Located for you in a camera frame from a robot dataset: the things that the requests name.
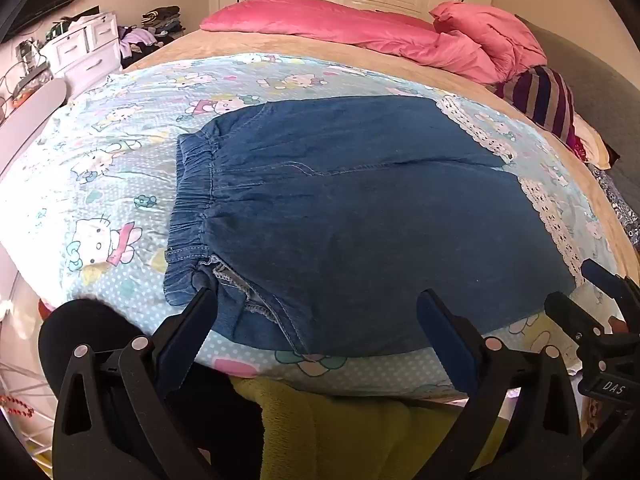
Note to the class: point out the striped purple cloth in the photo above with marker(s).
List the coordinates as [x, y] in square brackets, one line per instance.
[542, 100]

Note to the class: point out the pile of clothes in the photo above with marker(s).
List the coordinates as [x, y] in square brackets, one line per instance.
[155, 25]

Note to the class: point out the person's green fleece top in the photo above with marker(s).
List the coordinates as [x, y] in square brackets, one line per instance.
[340, 435]

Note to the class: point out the cartoon cat printed blanket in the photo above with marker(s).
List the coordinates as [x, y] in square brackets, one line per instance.
[110, 170]

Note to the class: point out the pink duvet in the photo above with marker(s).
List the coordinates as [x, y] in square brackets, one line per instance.
[360, 30]

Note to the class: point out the blue denim pants lace hem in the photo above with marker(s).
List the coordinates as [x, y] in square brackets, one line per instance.
[360, 220]

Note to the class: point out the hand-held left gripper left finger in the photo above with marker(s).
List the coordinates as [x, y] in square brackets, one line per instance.
[182, 340]

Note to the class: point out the white drawer cabinet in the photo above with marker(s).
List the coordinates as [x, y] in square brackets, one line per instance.
[82, 50]

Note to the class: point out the person's black trouser leg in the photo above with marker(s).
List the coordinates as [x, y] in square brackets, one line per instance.
[85, 325]

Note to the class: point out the grey padded headboard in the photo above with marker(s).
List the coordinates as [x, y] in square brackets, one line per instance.
[600, 95]

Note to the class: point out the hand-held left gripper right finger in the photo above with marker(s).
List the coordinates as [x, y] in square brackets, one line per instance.
[445, 335]

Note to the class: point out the cream and red cloth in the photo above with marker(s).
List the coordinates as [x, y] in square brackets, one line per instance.
[592, 142]

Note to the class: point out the white rounded board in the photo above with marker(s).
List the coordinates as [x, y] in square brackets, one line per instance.
[35, 107]

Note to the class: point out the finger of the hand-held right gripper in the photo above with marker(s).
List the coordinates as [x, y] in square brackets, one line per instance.
[600, 274]
[570, 312]

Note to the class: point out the blue floral cloth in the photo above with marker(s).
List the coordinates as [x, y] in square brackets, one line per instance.
[620, 205]

